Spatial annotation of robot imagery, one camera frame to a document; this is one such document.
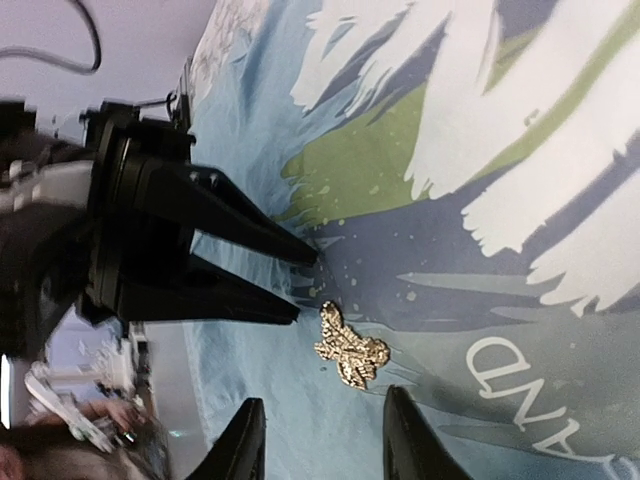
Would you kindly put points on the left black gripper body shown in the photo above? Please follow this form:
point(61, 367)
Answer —
point(126, 239)

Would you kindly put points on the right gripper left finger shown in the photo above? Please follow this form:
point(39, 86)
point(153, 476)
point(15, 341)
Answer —
point(239, 452)

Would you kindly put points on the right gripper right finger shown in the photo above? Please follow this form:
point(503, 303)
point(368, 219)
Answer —
point(411, 450)

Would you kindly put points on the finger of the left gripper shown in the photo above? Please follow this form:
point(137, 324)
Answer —
point(195, 290)
point(205, 199)

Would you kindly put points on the light blue printed t-shirt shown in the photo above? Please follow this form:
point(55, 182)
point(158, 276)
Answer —
point(469, 172)

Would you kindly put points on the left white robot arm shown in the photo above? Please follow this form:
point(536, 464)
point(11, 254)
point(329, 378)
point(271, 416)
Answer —
point(45, 248)

